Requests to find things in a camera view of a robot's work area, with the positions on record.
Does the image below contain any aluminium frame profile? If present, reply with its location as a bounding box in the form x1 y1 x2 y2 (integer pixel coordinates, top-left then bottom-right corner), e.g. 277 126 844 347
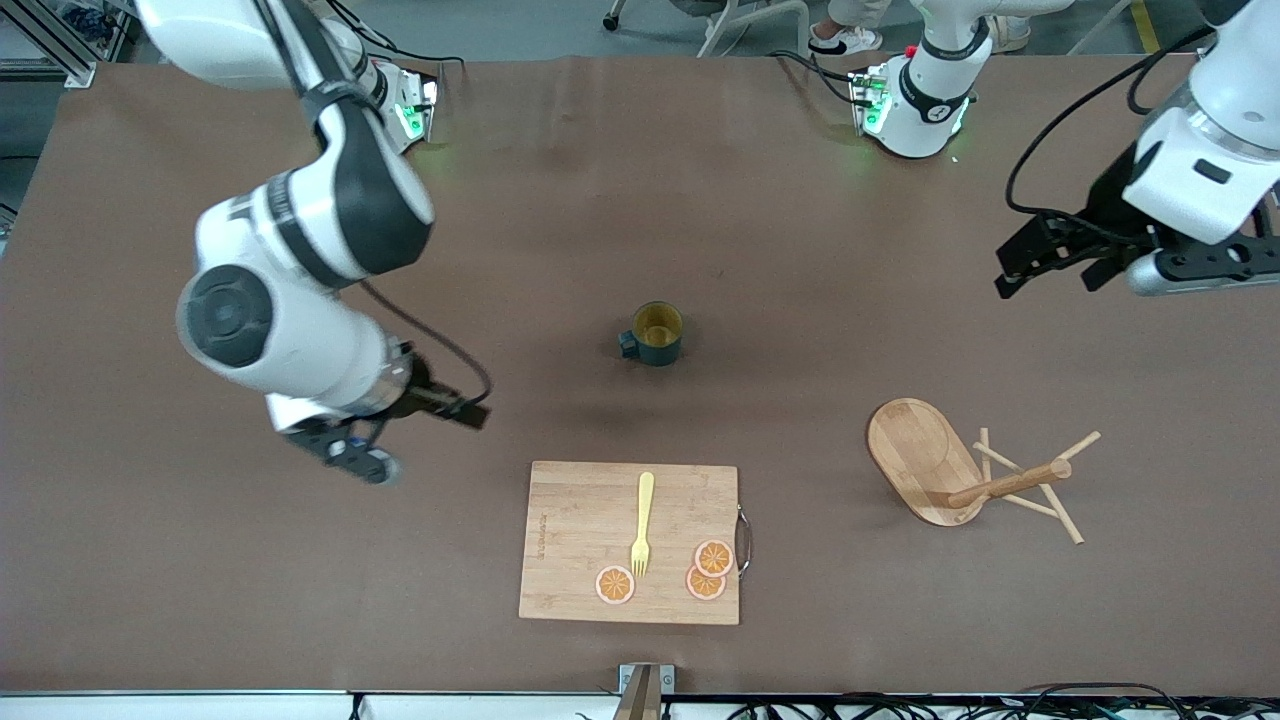
0 0 98 89

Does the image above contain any tangled black cable bundle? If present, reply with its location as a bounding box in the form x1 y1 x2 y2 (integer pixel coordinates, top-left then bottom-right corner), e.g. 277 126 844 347
575 683 1280 720

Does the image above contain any white office chair base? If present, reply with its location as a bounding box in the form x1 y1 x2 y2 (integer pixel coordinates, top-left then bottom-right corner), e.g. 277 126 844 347
603 0 811 58

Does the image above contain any wooden mug tree rack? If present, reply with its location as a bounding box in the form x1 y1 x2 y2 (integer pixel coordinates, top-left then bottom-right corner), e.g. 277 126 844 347
866 397 1102 546

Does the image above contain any black left base cable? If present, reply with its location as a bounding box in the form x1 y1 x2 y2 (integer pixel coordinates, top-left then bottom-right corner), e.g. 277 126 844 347
775 50 871 106

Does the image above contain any dark teal cup yellow inside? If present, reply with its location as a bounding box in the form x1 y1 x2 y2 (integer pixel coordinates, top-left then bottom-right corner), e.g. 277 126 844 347
618 301 686 367

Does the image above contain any aluminium profile camera beam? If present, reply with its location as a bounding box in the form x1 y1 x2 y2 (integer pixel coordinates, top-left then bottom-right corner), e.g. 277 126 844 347
612 663 676 720

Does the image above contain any black right base cable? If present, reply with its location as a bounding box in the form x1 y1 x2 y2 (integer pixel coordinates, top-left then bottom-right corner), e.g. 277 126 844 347
330 0 466 101

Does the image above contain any white black sneaker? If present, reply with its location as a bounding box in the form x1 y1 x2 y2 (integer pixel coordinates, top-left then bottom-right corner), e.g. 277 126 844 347
808 25 883 58

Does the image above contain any yellow plastic fork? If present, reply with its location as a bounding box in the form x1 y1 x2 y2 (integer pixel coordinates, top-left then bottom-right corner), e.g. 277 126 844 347
630 472 656 579

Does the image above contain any black base cable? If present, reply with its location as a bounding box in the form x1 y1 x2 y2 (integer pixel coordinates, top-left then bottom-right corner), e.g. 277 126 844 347
775 50 871 106
330 0 466 101

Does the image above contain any white side shelf surface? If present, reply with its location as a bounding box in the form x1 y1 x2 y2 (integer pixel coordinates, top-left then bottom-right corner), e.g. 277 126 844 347
0 690 1280 720

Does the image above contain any brown table mat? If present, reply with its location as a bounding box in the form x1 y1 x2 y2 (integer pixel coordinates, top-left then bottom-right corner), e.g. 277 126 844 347
0 52 1280 698

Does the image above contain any bamboo cutting board metal handle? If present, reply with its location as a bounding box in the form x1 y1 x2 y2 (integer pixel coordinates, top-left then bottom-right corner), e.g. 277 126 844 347
518 460 753 627

